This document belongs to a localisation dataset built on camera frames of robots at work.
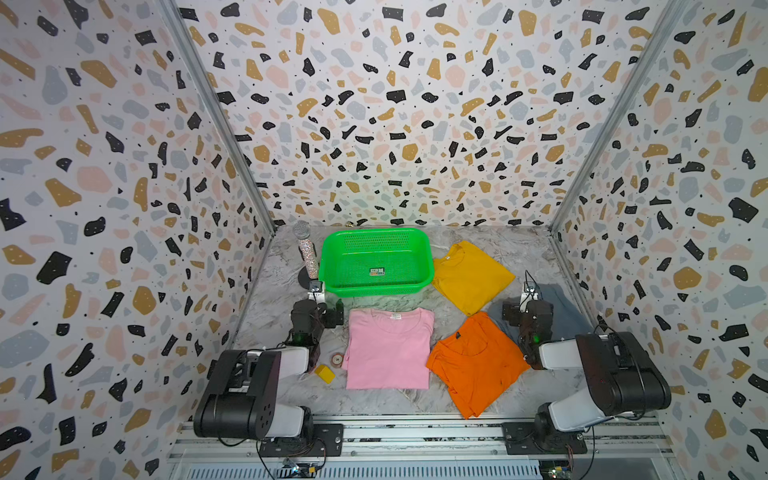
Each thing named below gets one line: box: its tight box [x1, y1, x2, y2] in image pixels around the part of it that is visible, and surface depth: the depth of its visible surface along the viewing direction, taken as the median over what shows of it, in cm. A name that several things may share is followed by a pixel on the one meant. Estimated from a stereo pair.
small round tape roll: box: [330, 353, 344, 368], surface depth 87 cm
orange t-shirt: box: [426, 312, 531, 420], surface depth 86 cm
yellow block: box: [314, 364, 337, 385], surface depth 86 cm
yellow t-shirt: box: [433, 241, 516, 317], surface depth 106 cm
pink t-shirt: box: [342, 308, 435, 390], surface depth 89 cm
